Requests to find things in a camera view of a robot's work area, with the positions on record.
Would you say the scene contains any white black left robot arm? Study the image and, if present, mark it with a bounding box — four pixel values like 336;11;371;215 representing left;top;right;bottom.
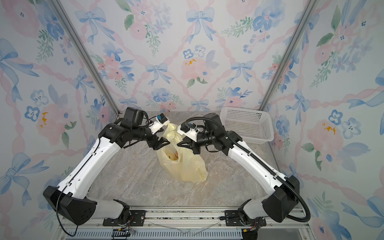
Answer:
43;107;170;227

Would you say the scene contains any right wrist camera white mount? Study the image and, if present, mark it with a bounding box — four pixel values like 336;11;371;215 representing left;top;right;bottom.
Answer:
177;122;199;142

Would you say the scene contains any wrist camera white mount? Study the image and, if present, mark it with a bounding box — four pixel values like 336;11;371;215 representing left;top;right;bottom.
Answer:
177;122;199;142
149;113;170;135

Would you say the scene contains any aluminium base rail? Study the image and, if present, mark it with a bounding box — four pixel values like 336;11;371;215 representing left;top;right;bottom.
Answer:
52;206;315;240

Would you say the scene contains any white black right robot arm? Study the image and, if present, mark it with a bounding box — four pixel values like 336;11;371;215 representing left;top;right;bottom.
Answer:
177;113;301;225

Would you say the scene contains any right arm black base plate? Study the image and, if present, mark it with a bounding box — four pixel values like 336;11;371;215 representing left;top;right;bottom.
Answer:
219;210;267;228

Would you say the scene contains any left aluminium corner post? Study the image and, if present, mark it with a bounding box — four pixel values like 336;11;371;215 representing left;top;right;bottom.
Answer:
48;0;121;116

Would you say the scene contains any black corrugated cable conduit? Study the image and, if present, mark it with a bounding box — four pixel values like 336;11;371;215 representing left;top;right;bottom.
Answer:
183;116;312;223

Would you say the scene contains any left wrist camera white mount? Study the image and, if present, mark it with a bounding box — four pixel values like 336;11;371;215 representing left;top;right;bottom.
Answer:
149;113;170;135

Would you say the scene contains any aluminium corner post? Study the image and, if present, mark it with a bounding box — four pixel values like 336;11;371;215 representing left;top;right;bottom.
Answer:
258;0;318;111
48;0;121;116

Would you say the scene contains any right aluminium corner post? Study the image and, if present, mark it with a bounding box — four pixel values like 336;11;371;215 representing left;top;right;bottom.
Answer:
258;0;318;111

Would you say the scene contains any yellow plastic bag orange print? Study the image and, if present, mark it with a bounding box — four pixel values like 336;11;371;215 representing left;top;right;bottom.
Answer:
156;123;208;183

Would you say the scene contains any white perforated plastic basket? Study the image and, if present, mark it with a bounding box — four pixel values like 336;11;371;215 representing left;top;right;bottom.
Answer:
220;107;274;145

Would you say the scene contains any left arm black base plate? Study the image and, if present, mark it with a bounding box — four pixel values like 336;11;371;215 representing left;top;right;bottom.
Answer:
103;210;147;227

